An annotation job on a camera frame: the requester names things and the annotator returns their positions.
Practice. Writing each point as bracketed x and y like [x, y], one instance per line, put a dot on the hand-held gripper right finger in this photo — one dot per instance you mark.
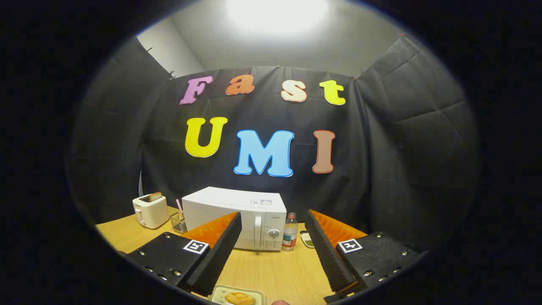
[326, 254]

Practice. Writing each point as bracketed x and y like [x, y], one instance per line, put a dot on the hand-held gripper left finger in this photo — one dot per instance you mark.
[220, 254]

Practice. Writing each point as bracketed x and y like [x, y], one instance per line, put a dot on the golden bread bun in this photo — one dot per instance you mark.
[239, 298]

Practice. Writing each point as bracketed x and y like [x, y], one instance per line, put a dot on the white microwave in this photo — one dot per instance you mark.
[228, 205]

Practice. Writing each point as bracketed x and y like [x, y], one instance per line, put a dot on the white divided dish of beans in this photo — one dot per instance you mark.
[307, 240]

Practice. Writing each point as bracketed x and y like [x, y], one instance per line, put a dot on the cream plate with cherry print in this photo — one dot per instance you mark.
[218, 294]

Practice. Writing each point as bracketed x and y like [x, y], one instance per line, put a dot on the clear water bottle red label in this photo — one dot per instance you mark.
[290, 235]

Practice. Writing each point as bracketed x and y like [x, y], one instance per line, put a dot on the pink straw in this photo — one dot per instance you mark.
[179, 206]

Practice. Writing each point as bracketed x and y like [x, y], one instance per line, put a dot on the white toaster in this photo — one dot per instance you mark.
[151, 214]

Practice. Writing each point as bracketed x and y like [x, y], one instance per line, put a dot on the toast slice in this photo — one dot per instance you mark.
[155, 196]

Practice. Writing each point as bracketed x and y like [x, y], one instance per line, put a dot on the black backdrop cloth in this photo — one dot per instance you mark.
[381, 169]

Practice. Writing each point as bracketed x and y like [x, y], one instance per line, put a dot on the ceiling light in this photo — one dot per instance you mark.
[277, 12]

